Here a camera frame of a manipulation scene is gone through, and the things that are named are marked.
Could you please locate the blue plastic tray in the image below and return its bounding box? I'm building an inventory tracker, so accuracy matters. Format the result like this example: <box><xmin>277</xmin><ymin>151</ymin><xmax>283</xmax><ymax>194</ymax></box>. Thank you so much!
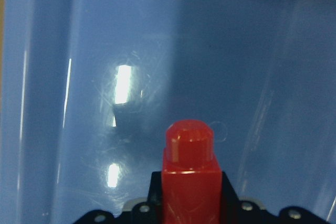
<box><xmin>1</xmin><ymin>0</ymin><xmax>335</xmax><ymax>223</ymax></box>

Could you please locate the red block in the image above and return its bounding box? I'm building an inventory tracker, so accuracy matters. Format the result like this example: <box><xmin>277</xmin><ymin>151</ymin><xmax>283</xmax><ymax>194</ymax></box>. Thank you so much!
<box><xmin>161</xmin><ymin>120</ymin><xmax>222</xmax><ymax>223</ymax></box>

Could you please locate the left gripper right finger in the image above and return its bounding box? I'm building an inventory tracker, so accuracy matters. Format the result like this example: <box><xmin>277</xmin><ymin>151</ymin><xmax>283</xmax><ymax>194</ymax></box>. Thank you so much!
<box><xmin>220</xmin><ymin>171</ymin><xmax>239</xmax><ymax>205</ymax></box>

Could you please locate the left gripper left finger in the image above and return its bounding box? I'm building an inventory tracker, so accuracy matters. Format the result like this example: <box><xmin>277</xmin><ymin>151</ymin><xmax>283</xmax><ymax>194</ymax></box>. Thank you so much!
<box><xmin>147</xmin><ymin>172</ymin><xmax>162</xmax><ymax>206</ymax></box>

